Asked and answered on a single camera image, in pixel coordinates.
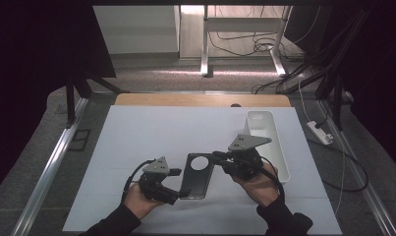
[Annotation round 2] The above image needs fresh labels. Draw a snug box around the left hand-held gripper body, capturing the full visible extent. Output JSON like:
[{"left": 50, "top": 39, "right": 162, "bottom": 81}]
[{"left": 138, "top": 155, "right": 181, "bottom": 207}]

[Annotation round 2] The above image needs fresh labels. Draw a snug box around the person's right hand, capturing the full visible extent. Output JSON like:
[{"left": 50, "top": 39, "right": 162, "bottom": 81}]
[{"left": 230, "top": 161, "right": 281, "bottom": 208}]

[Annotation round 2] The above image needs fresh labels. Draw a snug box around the person's left hand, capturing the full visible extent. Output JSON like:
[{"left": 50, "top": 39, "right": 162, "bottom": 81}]
[{"left": 123, "top": 181, "right": 166, "bottom": 221}]

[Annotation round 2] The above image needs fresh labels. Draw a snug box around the black curtain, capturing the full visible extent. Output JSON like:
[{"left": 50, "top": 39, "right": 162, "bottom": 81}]
[
  {"left": 285, "top": 0, "right": 396, "bottom": 178},
  {"left": 0, "top": 0, "right": 118, "bottom": 201}
]

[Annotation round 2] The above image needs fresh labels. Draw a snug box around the black cable tangle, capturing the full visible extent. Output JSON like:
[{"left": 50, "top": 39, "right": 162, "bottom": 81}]
[{"left": 207, "top": 30, "right": 339, "bottom": 96}]

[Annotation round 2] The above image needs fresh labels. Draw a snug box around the white cabinet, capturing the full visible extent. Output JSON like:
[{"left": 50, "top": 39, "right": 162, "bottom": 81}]
[{"left": 92, "top": 4, "right": 182, "bottom": 55}]

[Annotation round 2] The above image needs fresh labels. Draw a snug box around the white power strip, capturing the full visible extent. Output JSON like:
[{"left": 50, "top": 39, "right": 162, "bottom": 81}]
[{"left": 306, "top": 120, "right": 335, "bottom": 147}]

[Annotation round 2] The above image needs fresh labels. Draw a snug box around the black floor cable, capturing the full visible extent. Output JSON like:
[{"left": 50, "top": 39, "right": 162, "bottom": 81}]
[{"left": 306, "top": 137, "right": 369, "bottom": 194}]

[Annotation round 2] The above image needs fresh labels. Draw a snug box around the hand-held gripper black cable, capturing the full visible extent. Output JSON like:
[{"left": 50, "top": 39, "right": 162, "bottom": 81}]
[
  {"left": 120, "top": 158, "right": 157, "bottom": 204},
  {"left": 259, "top": 154, "right": 287, "bottom": 204}
]

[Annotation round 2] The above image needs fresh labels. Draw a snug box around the white desk frame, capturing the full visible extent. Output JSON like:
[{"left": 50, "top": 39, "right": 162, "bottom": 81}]
[{"left": 199, "top": 4, "right": 289, "bottom": 79}]

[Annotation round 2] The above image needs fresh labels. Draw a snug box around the black metal stand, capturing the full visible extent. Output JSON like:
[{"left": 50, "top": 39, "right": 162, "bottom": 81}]
[
  {"left": 313, "top": 70, "right": 347, "bottom": 132},
  {"left": 63, "top": 69, "right": 132, "bottom": 130}
]

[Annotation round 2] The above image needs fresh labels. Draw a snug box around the wooden table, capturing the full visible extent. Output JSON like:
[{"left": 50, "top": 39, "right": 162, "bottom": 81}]
[{"left": 114, "top": 92, "right": 293, "bottom": 108}]

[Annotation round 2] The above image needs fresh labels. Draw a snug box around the white table mat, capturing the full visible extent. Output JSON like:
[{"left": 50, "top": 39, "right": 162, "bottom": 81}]
[{"left": 62, "top": 104, "right": 344, "bottom": 236}]

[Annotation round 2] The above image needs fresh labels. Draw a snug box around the left hand-held gripper black cable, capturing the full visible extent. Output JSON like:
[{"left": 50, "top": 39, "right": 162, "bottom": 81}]
[{"left": 120, "top": 158, "right": 157, "bottom": 204}]

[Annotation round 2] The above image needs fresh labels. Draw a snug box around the thin white cable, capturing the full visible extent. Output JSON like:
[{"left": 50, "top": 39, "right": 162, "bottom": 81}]
[{"left": 335, "top": 140, "right": 349, "bottom": 217}]

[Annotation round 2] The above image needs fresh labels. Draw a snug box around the right hand-held gripper black cable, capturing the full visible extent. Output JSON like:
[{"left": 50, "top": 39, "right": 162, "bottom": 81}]
[{"left": 259, "top": 154, "right": 287, "bottom": 204}]

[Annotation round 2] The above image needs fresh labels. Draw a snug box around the white plastic storage bin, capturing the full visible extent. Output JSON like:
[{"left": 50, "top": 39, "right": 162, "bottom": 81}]
[{"left": 244, "top": 109, "right": 291, "bottom": 185}]

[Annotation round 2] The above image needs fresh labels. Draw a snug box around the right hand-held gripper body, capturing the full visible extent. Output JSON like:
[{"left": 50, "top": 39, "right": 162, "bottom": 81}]
[{"left": 220, "top": 133, "right": 273, "bottom": 182}]

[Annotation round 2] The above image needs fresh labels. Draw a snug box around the dark phone case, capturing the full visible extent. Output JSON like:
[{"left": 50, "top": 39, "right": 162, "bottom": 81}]
[{"left": 179, "top": 152, "right": 217, "bottom": 201}]

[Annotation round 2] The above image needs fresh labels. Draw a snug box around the metal floor rail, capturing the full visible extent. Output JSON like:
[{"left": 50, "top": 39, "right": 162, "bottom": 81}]
[
  {"left": 10, "top": 97, "right": 90, "bottom": 236},
  {"left": 315, "top": 97, "right": 396, "bottom": 236}
]

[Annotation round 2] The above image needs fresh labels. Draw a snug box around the dark floor outlet plate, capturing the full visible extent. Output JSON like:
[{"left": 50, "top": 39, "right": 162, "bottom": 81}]
[{"left": 67, "top": 129, "right": 92, "bottom": 152}]

